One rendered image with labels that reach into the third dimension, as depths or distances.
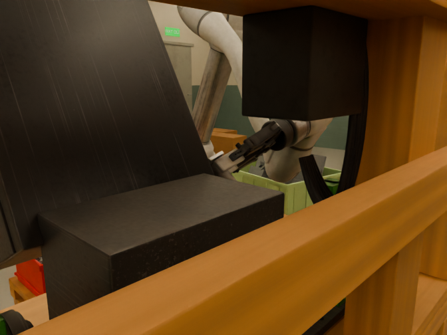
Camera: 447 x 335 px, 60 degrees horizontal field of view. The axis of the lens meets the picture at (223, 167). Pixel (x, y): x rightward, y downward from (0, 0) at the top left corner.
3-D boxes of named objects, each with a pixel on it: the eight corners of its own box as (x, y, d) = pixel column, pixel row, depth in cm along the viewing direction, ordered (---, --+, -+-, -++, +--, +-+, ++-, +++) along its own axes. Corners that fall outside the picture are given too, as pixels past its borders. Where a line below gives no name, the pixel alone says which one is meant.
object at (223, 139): (184, 155, 726) (184, 131, 716) (214, 149, 785) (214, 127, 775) (233, 164, 648) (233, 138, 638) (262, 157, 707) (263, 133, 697)
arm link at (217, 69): (157, 174, 169) (196, 169, 184) (177, 195, 160) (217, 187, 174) (204, -11, 135) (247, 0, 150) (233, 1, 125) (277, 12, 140)
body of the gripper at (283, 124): (263, 130, 98) (239, 144, 92) (279, 108, 91) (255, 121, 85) (283, 152, 96) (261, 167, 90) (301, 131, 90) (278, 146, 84)
